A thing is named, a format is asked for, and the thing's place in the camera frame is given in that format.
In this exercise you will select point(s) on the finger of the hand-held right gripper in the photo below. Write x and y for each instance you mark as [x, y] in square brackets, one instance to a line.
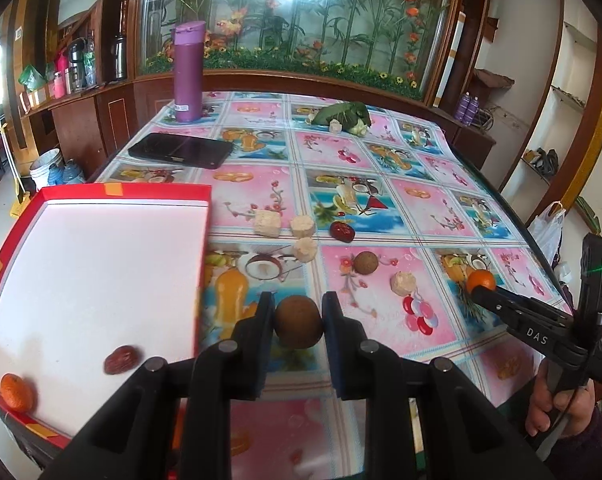
[486, 296]

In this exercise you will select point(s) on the yellow broom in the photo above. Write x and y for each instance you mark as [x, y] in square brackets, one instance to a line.
[18, 205]

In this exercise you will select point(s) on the beige round crumbly cake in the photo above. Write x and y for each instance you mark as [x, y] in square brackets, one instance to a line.
[402, 285]
[303, 226]
[305, 250]

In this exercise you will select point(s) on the person's right hand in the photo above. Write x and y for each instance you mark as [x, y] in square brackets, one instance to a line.
[541, 405]

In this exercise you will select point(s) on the white plastic bucket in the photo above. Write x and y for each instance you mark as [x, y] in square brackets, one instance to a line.
[43, 170]

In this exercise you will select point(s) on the grey-blue thermos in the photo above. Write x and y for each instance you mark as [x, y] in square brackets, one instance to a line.
[75, 174]

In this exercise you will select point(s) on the blue thermos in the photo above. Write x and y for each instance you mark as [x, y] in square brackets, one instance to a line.
[56, 175]

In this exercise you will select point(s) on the rolled white poster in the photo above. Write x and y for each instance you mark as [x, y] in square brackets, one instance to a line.
[456, 55]

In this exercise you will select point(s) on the white garlic bulb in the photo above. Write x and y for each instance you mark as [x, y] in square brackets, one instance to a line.
[337, 127]

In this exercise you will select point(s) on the small orange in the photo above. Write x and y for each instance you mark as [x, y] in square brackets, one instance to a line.
[17, 392]
[481, 279]

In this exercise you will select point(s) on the black smartphone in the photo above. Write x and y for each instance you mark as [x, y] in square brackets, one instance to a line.
[181, 150]

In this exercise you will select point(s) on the green plastic bag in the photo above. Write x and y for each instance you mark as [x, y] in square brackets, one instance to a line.
[31, 79]

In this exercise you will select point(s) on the steel thermos flask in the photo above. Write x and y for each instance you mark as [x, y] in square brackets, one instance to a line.
[119, 60]

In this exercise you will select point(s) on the beige square crumbly cake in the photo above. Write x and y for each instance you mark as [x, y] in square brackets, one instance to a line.
[267, 223]

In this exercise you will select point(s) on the green packet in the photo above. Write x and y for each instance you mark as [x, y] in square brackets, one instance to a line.
[89, 72]

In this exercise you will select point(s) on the red shallow cardboard box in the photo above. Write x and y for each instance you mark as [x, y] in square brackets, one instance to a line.
[106, 270]

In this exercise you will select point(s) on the black thermos jug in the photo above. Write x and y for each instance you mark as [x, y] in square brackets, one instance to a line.
[75, 52]

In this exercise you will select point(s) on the red date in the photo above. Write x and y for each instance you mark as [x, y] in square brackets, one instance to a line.
[342, 232]
[122, 360]

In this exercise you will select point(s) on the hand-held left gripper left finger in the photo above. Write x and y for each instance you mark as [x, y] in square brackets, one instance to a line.
[262, 355]

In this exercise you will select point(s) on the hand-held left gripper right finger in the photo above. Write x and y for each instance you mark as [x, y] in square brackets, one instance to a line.
[331, 350]

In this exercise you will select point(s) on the purple spray can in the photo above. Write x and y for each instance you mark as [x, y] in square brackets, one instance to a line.
[463, 108]
[474, 111]

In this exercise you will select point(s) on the white plastic bag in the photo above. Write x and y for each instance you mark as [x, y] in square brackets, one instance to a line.
[548, 232]

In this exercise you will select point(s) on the floral glass panel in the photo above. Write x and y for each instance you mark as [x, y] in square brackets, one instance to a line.
[306, 25]

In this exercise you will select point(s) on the small cardboard box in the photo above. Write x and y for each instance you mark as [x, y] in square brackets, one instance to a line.
[38, 97]

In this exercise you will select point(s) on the brown wooden cabinet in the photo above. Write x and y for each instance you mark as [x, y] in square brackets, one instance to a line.
[116, 115]

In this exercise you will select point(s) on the purple insulated bottle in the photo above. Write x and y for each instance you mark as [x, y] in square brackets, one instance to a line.
[188, 80]

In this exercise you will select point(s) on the brown longan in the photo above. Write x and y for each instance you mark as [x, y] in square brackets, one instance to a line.
[366, 263]
[299, 322]

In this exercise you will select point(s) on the pink bottle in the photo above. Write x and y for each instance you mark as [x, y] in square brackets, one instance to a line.
[60, 82]

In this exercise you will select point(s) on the green leafy vegetable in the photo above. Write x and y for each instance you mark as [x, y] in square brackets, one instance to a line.
[348, 112]

